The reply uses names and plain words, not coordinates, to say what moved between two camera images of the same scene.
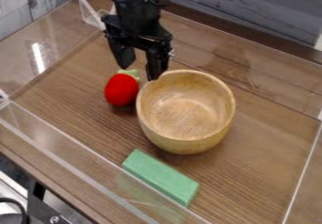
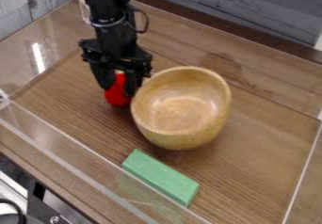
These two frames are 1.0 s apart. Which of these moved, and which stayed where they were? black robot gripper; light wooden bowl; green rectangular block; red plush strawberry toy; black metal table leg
Moved: black robot gripper; light wooden bowl
Stayed: black metal table leg; red plush strawberry toy; green rectangular block
